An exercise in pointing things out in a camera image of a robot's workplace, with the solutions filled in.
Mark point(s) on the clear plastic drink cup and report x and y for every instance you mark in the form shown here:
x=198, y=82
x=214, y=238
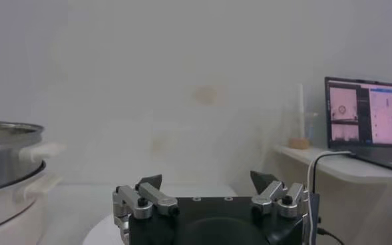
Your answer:
x=299, y=143

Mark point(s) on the white round plate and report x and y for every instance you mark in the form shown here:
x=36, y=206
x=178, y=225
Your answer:
x=99, y=236

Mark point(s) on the dark laptop beside cup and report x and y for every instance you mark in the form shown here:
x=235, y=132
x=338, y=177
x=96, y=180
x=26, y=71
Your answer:
x=382, y=116

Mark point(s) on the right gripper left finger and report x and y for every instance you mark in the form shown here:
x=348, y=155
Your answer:
x=152, y=198

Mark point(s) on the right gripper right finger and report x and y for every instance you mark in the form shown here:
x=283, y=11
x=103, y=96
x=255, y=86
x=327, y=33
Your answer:
x=270, y=194

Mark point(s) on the stainless steel steamer basket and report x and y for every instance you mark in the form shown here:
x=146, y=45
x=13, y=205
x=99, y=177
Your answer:
x=2, y=159

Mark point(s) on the cream electric cooker base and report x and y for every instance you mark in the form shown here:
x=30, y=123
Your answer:
x=9, y=216

